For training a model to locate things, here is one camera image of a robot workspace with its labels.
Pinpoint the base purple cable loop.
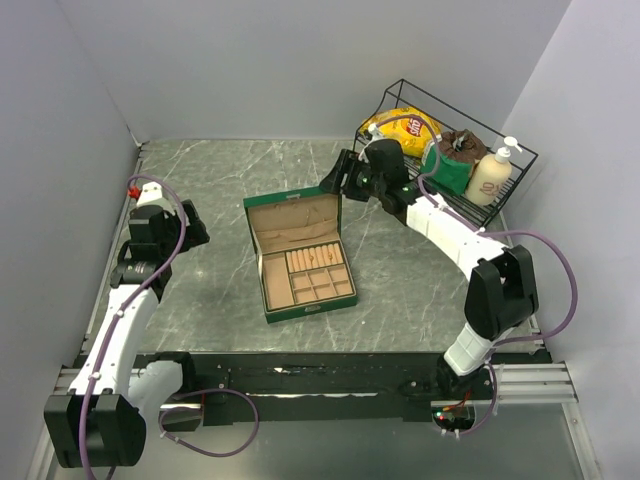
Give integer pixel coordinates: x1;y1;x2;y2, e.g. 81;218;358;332
158;388;260;457

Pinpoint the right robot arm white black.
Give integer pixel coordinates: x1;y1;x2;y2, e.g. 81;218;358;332
319;139;539;399

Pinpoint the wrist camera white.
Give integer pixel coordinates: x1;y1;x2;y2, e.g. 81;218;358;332
363;123;385;141
127;182;170;210

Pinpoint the green jewelry box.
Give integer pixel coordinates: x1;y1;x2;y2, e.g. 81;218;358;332
243;187;358;324

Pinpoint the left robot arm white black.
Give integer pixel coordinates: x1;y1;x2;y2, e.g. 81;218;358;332
44;200;210;468

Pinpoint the cream lotion pump bottle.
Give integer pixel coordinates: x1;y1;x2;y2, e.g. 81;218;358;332
464;136;523;206

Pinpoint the black wire shelf rack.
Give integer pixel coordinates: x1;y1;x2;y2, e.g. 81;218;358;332
353;79;538;227

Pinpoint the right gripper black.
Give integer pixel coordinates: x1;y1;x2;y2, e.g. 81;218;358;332
320;150;386;204

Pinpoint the green jewelry tray insert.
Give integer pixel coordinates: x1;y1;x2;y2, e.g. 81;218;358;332
258;241;357;314

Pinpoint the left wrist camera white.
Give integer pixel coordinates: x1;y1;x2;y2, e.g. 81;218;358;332
127;182;170;210

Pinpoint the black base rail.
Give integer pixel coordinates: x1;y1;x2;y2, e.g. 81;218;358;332
74;349;551;426

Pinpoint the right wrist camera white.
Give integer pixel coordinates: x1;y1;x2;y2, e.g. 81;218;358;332
363;123;385;141

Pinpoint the green brown paper bag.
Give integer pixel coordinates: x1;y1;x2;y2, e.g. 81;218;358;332
420;130;487;195

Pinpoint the yellow Lays chips bag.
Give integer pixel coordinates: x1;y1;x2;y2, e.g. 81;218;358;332
359;107;442;157

